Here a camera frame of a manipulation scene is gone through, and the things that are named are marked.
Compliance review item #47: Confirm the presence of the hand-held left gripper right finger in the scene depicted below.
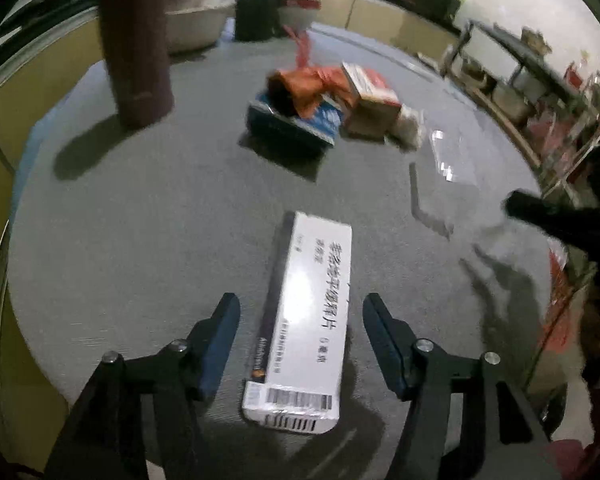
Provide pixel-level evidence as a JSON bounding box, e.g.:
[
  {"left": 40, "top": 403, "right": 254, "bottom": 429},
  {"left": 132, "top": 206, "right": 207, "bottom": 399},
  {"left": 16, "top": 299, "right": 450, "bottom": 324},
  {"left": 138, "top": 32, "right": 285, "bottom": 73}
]
[{"left": 362, "top": 292, "right": 563, "bottom": 480}]

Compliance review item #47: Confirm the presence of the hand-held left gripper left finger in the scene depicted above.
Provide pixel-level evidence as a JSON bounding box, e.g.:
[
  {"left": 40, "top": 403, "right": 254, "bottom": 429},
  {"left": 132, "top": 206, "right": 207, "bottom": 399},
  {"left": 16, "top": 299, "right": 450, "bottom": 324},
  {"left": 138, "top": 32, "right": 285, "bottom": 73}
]
[{"left": 45, "top": 292, "right": 242, "bottom": 480}]

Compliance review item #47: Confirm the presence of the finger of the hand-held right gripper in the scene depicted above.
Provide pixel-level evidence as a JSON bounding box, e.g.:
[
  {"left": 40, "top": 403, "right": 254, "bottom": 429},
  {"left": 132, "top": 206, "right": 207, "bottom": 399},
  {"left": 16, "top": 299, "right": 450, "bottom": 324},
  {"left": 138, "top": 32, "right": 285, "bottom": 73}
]
[{"left": 502, "top": 189, "right": 600, "bottom": 261}]

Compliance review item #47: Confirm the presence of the white medicine box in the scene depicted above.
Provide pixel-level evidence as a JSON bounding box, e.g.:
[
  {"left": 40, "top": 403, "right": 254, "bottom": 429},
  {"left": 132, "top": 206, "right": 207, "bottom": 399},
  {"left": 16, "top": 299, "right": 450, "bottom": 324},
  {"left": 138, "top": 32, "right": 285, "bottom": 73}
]
[{"left": 241, "top": 210, "right": 354, "bottom": 436}]

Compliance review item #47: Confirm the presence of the clear plastic wrapper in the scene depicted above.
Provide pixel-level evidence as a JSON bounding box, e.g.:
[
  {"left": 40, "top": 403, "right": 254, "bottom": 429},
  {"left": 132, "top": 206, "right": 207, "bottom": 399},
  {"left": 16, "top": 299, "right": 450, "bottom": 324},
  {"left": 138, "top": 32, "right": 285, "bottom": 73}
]
[{"left": 407, "top": 127, "right": 481, "bottom": 238}]

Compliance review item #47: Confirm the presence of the blue box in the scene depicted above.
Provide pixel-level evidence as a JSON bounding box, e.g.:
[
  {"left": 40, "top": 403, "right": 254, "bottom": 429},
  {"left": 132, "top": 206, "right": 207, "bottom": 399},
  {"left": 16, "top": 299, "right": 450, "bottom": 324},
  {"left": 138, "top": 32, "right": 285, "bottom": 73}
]
[{"left": 245, "top": 87, "right": 346, "bottom": 153}]

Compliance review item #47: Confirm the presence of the orange plastic wrapper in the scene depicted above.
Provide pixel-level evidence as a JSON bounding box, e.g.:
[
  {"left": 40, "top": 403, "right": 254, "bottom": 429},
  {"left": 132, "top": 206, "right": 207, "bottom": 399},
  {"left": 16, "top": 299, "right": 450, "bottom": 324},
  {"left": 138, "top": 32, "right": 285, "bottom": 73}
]
[{"left": 266, "top": 27, "right": 361, "bottom": 118}]

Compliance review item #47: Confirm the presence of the red and white cardboard box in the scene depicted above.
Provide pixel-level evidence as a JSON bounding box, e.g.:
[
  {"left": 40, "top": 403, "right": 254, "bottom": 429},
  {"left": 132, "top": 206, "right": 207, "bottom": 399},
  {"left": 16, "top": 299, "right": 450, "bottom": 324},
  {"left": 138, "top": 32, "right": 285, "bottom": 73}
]
[{"left": 525, "top": 245, "right": 600, "bottom": 396}]

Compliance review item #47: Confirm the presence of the grey tablecloth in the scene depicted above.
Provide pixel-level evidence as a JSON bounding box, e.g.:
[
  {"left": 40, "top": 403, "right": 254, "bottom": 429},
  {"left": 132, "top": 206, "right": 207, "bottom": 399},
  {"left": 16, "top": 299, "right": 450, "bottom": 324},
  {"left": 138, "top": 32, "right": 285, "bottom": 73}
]
[{"left": 7, "top": 22, "right": 556, "bottom": 480}]

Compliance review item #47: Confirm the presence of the crumpled white tissue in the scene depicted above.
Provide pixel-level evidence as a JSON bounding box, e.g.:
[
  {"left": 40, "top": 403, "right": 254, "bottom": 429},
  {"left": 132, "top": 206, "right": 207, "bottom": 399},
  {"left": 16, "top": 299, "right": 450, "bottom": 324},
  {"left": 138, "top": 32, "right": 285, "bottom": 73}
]
[{"left": 392, "top": 104, "right": 428, "bottom": 151}]

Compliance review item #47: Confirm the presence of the metal storage rack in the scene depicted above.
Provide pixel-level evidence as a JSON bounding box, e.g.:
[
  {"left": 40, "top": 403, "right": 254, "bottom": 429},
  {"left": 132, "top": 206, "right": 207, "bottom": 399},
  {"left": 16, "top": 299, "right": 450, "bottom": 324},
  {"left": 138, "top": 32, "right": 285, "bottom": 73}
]
[{"left": 442, "top": 17, "right": 600, "bottom": 201}]

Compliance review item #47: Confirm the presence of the yellow kitchen cabinet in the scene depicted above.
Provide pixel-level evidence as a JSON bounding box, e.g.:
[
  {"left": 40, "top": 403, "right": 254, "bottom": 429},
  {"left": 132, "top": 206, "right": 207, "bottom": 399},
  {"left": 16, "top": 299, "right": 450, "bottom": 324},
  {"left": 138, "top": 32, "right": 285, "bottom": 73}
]
[{"left": 240, "top": 0, "right": 461, "bottom": 61}]

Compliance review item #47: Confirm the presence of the maroon thermos bottle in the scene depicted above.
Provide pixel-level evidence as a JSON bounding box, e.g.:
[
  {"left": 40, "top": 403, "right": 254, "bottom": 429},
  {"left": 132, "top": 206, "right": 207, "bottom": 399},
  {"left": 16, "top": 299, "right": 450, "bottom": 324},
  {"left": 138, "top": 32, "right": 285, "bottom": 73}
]
[{"left": 97, "top": 0, "right": 176, "bottom": 128}]

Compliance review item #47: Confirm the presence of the black container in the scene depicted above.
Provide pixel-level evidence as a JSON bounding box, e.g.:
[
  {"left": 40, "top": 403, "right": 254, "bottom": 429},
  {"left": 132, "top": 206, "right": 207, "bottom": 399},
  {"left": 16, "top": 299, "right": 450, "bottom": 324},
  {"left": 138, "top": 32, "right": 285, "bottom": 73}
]
[{"left": 234, "top": 0, "right": 286, "bottom": 43}]

